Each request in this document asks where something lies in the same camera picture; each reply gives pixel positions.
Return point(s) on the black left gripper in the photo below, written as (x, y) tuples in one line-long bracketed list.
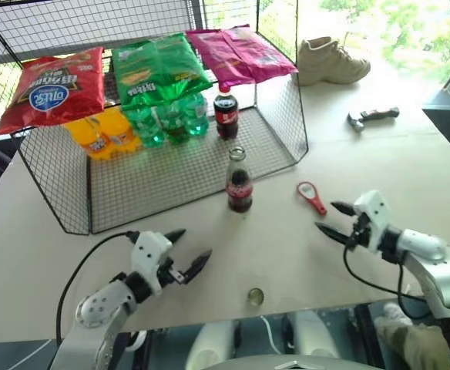
[(170, 274)]

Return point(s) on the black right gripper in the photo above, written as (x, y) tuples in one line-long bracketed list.
[(361, 231)]

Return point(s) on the red bottle opener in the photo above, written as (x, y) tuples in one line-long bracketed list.
[(317, 202)]

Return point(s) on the glass cola bottle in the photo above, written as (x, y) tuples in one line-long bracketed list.
[(239, 189)]

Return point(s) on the metal bottle cap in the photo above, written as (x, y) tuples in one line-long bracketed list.
[(256, 297)]

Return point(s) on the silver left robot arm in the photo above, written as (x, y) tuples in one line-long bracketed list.
[(101, 304)]

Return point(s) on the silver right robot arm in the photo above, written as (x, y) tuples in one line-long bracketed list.
[(425, 243)]

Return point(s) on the green soda bottle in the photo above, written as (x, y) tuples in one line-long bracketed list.
[(146, 127), (198, 115), (175, 123)]

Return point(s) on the orange soda bottle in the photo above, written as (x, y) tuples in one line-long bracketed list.
[(123, 131), (94, 140)]

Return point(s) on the plastic cola bottle red cap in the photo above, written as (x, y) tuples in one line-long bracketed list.
[(226, 115)]

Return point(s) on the white rounded robot leg shell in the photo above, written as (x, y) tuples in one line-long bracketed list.
[(207, 347), (317, 333)]

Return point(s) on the khaki trouser leg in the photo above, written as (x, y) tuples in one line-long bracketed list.
[(417, 347)]

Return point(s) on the beige shoe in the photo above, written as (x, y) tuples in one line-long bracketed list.
[(333, 63)]

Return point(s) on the green chips bag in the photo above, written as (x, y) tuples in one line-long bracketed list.
[(155, 73)]

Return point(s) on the pink chips bag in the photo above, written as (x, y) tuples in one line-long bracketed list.
[(240, 54)]

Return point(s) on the red chips bag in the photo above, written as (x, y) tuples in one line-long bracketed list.
[(51, 96)]

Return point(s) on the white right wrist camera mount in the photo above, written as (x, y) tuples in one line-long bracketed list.
[(373, 210)]

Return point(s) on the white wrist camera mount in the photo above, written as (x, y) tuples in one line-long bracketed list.
[(373, 210), (148, 250)]

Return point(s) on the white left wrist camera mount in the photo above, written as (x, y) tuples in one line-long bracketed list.
[(148, 250)]

